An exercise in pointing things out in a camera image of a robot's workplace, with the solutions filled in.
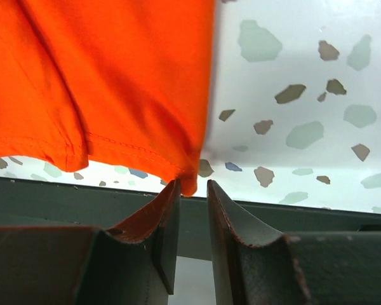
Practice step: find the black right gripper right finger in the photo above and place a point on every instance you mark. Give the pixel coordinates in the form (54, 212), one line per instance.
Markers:
(254, 263)

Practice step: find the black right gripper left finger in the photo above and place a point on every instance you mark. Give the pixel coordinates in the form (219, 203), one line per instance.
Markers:
(133, 262)

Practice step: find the orange t shirt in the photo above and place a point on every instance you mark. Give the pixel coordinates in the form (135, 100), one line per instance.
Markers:
(118, 82)

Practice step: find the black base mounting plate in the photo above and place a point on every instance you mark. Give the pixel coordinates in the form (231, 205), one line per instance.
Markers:
(37, 203)

